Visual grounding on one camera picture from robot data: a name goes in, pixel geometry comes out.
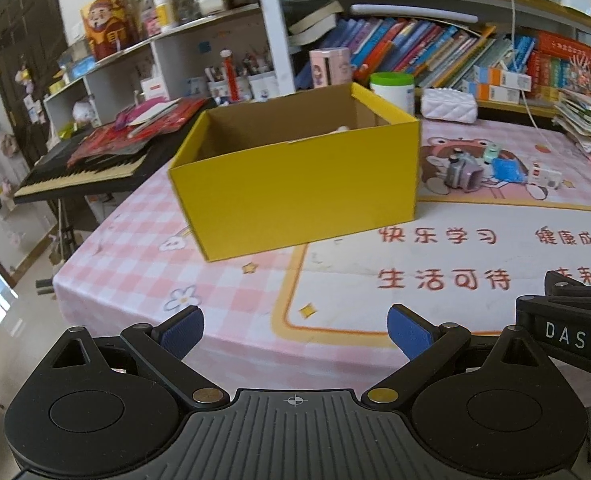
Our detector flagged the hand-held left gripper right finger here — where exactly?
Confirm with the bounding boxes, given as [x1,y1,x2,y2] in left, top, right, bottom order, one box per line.
[367,303,567,412]

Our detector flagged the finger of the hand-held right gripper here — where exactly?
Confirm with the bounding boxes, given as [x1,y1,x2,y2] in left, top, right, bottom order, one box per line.
[544,269,591,300]

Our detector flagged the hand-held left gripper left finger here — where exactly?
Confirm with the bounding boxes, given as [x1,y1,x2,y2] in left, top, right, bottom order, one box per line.
[27,305,227,412]

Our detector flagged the yellow cardboard box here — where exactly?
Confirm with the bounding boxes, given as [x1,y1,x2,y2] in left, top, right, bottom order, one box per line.
[168,82,421,263]

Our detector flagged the pink checked desk mat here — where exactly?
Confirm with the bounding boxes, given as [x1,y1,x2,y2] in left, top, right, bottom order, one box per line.
[53,115,591,391]

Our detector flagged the small white toy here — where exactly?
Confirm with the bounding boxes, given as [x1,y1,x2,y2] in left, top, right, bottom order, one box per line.
[527,159,564,191]

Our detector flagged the blue packet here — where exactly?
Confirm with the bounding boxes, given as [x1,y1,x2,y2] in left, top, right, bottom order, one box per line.
[490,157,529,184]

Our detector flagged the keyboard stand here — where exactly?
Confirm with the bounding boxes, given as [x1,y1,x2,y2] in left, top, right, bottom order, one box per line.
[35,199,77,297]

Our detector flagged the stack of papers and booklets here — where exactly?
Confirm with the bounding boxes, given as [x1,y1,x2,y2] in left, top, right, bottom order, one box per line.
[552,90,591,172]

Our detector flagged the black electric keyboard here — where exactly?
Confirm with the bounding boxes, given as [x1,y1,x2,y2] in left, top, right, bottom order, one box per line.
[12,132,177,206]

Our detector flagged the red printed packets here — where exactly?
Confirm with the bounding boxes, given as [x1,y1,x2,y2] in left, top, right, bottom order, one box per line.
[68,97,209,167]

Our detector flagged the orange and white box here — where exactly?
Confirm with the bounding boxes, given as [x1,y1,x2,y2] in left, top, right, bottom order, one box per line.
[467,82,522,105]
[474,65,533,91]

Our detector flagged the red boxed book set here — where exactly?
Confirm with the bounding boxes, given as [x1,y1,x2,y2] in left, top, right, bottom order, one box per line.
[525,29,591,104]

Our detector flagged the white quilted bag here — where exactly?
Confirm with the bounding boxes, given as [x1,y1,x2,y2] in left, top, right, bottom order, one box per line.
[420,87,478,125]

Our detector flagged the white canister with green lid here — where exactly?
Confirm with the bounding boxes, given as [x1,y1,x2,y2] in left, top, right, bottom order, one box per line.
[369,72,417,117]

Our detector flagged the group of white pen cups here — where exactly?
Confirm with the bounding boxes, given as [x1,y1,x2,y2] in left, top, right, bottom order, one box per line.
[202,49,282,107]

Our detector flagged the pink printed container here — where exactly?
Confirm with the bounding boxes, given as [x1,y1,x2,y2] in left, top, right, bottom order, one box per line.
[308,47,353,91]

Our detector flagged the row of leaning books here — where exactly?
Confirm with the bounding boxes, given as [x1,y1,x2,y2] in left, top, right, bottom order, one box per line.
[335,16,537,92]

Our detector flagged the dark wooden door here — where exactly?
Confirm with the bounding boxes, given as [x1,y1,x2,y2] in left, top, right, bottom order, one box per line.
[0,0,69,202]

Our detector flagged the fortune figure box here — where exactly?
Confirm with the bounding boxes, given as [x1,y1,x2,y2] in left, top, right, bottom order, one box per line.
[79,0,142,62]

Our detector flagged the white bookshelf unit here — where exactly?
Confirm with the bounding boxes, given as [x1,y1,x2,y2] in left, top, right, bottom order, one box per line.
[43,0,591,131]

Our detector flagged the flat stacked books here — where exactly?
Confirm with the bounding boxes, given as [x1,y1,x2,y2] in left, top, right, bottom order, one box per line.
[288,0,344,49]

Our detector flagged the grey toy camera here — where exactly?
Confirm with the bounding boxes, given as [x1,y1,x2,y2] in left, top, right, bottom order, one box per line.
[442,152,487,194]

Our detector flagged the white hanging cable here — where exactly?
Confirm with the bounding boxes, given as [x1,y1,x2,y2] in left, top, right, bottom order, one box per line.
[507,0,565,155]

